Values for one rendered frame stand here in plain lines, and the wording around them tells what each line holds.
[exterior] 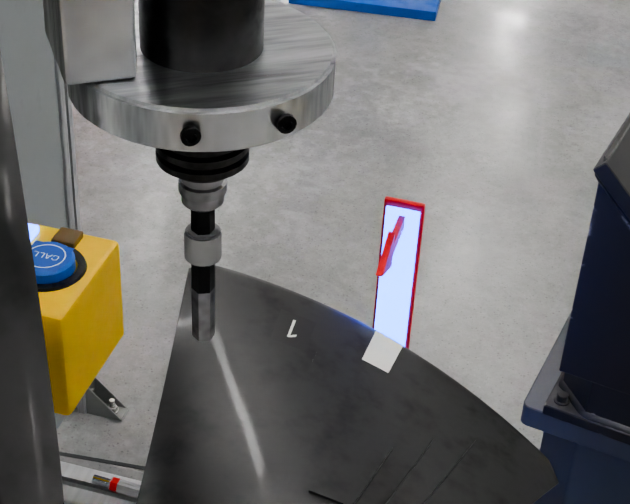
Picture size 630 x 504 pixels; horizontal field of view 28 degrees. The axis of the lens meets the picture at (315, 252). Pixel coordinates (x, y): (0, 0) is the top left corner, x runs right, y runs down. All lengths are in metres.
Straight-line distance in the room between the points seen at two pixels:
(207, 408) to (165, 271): 2.09
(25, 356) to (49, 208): 1.61
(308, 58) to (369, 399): 0.34
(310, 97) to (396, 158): 2.80
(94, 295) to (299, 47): 0.58
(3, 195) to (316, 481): 0.22
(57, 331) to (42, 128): 1.11
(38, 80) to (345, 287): 0.99
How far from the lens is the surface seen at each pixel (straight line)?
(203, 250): 0.36
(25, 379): 0.42
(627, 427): 1.00
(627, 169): 0.90
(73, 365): 0.89
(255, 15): 0.32
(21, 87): 1.87
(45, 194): 2.00
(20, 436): 0.42
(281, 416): 0.62
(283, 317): 0.68
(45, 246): 0.90
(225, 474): 0.58
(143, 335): 2.53
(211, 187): 0.35
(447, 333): 2.57
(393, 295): 0.79
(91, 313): 0.90
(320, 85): 0.32
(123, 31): 0.31
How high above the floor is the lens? 1.60
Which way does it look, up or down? 35 degrees down
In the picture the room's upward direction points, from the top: 3 degrees clockwise
